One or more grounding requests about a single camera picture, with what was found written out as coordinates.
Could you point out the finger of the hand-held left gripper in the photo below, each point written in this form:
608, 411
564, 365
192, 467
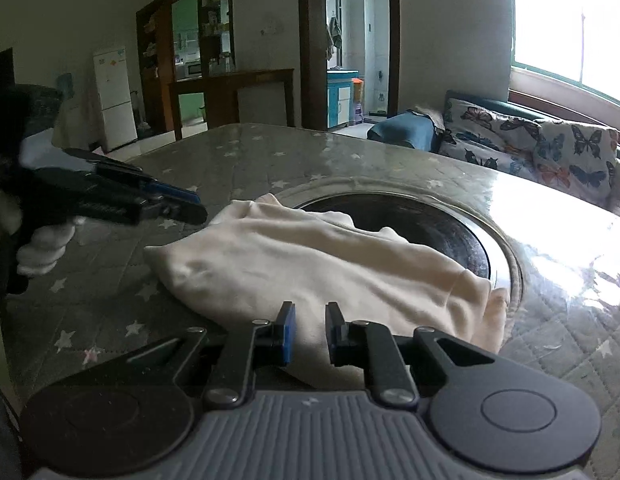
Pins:
179, 214
169, 191

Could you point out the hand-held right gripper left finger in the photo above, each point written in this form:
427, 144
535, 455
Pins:
288, 332

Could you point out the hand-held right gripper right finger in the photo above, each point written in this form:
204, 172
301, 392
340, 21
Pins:
333, 332

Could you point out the cream sweatshirt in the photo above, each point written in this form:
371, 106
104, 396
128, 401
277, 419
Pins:
300, 260

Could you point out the person's left hand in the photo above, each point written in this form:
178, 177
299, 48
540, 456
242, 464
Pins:
44, 250

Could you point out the white refrigerator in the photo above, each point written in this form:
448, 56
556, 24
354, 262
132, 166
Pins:
114, 100

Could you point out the dark wooden counter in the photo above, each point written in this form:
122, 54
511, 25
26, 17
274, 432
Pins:
224, 80

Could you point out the tall wooden shelf unit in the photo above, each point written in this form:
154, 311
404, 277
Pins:
159, 60

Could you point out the round black table cooktop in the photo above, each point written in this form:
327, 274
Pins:
430, 230

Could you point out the blue white cabinet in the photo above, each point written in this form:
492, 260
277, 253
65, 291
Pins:
340, 100

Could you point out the purple plastic bottle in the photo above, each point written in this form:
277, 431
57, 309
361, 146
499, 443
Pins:
356, 112

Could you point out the blue sofa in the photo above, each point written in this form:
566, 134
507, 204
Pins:
405, 132

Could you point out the hanging grey towel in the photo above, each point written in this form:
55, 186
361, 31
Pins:
335, 35

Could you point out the beige crumpled cloth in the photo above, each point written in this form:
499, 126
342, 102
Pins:
426, 116

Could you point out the butterfly print pillow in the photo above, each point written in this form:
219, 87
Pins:
485, 135
577, 160

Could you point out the bright window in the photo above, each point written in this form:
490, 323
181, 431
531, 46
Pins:
570, 15

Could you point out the dark wooden door frame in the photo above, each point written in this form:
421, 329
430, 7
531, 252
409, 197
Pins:
312, 45

